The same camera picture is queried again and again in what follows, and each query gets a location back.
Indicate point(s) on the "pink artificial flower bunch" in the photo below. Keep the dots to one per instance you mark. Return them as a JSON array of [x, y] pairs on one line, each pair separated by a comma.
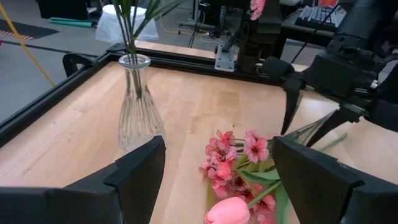
[[132, 40], [255, 149]]

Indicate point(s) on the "pink artificial tulip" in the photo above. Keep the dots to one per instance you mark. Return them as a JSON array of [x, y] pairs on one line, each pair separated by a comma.
[[228, 213]]

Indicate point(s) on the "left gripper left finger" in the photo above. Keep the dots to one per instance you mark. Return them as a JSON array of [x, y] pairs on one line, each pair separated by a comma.
[[133, 186]]

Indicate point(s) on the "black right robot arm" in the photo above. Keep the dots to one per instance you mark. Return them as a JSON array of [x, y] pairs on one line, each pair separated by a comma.
[[258, 37]]

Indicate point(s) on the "clear ribbed glass vase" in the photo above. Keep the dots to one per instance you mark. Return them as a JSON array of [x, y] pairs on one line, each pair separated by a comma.
[[140, 118]]

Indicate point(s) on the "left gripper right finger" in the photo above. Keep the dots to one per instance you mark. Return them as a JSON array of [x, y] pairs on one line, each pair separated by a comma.
[[317, 193]]

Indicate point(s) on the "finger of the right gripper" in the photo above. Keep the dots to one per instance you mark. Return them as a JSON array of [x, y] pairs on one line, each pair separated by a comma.
[[292, 99], [342, 116]]

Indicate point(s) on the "black keyboard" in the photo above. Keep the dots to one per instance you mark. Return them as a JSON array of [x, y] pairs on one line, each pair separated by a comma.
[[317, 17]]

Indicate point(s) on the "black desk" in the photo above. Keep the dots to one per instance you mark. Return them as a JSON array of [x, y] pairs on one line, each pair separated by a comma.
[[298, 32]]

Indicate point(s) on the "white bagged bin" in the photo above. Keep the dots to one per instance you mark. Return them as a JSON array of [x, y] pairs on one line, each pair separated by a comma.
[[109, 28]]

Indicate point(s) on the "black metal table frame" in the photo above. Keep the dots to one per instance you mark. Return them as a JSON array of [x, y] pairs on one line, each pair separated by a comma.
[[46, 99]]

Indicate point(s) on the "teal rolled mat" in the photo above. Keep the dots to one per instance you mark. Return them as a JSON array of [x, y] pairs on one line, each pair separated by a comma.
[[71, 22]]

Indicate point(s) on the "black red-striped floor mat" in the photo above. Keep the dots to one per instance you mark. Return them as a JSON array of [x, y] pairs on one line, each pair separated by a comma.
[[28, 29]]

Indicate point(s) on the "black floor box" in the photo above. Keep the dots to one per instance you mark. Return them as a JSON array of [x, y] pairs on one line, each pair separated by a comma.
[[62, 9]]

